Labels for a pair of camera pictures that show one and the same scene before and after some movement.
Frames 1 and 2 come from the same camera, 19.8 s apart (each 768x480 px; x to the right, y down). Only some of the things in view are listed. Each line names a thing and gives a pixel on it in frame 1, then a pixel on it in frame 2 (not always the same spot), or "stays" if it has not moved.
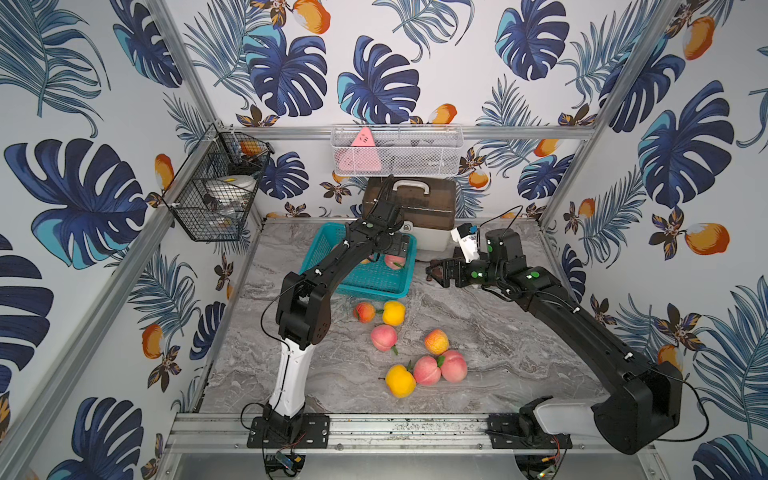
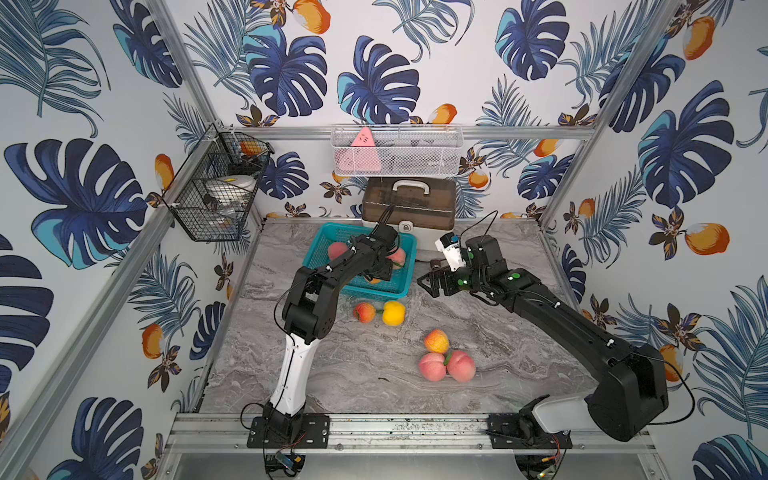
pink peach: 395,262 stays
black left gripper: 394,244 -> 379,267
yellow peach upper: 393,313 stays
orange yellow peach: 437,341 stays
